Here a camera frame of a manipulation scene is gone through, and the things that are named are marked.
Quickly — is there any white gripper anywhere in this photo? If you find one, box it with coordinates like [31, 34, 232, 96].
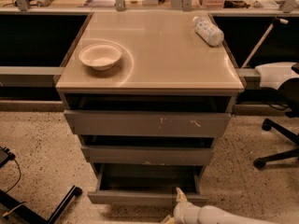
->
[161, 188, 200, 224]

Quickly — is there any grey bottom drawer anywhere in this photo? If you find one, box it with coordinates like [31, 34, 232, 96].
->
[88, 163, 207, 206]

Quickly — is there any grey drawer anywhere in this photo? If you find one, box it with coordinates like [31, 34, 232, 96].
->
[64, 110, 231, 137]
[88, 163, 207, 206]
[81, 146, 213, 165]

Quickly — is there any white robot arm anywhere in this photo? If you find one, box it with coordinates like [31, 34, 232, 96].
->
[161, 188, 277, 224]

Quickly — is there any grey middle drawer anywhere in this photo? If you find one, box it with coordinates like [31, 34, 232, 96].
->
[81, 146, 213, 165]

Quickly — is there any grey drawer cabinet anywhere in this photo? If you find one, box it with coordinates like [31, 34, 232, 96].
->
[53, 9, 247, 179]

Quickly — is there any grey top drawer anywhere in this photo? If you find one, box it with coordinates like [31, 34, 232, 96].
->
[64, 110, 231, 137]

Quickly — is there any black metal stand base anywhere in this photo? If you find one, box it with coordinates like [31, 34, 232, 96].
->
[0, 186, 82, 224]

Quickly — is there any white paper bowl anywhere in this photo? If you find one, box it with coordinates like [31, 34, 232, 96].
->
[78, 44, 122, 71]

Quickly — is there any clear plastic water bottle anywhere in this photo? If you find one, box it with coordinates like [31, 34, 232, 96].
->
[192, 17, 224, 47]

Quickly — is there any black cable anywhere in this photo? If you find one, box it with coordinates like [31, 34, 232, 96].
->
[0, 147, 22, 194]

